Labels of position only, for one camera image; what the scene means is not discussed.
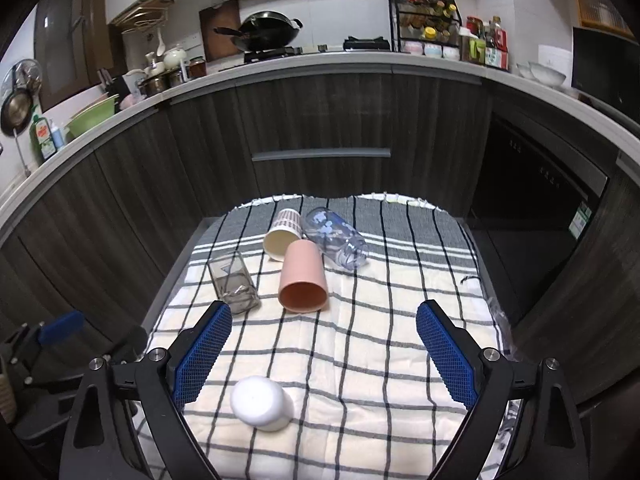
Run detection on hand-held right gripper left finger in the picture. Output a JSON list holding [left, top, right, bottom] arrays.
[[60, 300, 234, 480]]

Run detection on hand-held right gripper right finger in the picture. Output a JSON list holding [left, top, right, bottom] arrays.
[[416, 299, 589, 480]]

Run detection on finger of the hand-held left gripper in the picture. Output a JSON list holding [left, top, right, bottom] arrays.
[[41, 309, 86, 345]]

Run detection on pink cup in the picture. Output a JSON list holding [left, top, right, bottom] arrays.
[[278, 239, 331, 315]]

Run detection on white cup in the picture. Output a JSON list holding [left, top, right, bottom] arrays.
[[230, 375, 295, 432]]

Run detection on grey square glass cup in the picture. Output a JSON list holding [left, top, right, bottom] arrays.
[[207, 250, 262, 316]]

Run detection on cream patterned cup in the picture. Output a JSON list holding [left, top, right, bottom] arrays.
[[263, 207, 306, 262]]

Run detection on checked black and white cloth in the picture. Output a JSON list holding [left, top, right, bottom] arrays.
[[134, 191, 513, 480]]

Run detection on black built-in dishwasher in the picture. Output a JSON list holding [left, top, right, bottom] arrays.
[[469, 110, 612, 313]]

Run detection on green dish soap bottle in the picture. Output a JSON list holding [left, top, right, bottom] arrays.
[[29, 114, 57, 162]]

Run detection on green plastic basin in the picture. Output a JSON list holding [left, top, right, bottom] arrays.
[[66, 94, 121, 139]]

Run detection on hanging steel pan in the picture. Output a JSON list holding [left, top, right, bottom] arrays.
[[0, 87, 35, 137]]

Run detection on white bowls on counter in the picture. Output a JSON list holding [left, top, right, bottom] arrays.
[[516, 61, 568, 87]]

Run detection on black gas stove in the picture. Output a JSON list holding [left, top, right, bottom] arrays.
[[243, 35, 392, 64]]

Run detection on brown cutting board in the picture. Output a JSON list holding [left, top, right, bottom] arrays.
[[199, 0, 242, 62]]

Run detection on black microwave oven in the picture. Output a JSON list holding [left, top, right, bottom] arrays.
[[570, 26, 640, 117]]

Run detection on black wok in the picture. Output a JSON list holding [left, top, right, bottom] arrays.
[[214, 10, 304, 53]]

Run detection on black spice rack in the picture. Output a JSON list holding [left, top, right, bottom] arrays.
[[388, 0, 462, 61]]

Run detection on grey drawer handle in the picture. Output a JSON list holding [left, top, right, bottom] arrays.
[[251, 147, 392, 162]]

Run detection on gold wall dish rack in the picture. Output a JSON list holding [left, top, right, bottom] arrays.
[[110, 0, 174, 36]]

